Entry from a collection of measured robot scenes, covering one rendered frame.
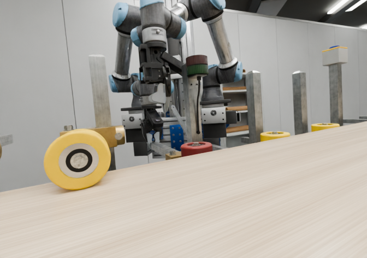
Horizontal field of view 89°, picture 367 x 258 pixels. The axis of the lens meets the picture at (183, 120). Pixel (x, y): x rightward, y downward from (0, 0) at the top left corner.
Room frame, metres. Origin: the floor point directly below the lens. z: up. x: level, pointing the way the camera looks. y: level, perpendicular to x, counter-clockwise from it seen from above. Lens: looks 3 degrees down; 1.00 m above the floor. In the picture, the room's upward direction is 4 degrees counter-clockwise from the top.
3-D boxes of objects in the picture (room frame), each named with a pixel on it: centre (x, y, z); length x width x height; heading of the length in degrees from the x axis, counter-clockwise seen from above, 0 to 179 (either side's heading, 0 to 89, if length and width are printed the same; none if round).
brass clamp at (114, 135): (0.46, 0.22, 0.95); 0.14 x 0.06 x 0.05; 114
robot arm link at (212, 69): (1.27, -0.21, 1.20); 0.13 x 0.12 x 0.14; 57
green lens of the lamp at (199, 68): (0.53, -0.05, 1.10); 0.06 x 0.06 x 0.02
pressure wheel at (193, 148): (0.48, -0.03, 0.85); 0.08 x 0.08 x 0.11
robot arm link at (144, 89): (0.88, 0.16, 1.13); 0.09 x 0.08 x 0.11; 32
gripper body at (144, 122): (0.89, 0.16, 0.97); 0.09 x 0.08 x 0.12; 25
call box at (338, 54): (0.88, -0.72, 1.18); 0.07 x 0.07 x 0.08; 24
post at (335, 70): (0.88, -0.72, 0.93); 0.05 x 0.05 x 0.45; 24
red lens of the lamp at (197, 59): (0.53, -0.05, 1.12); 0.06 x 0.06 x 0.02
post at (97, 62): (0.47, 0.20, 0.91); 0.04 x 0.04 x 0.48; 24
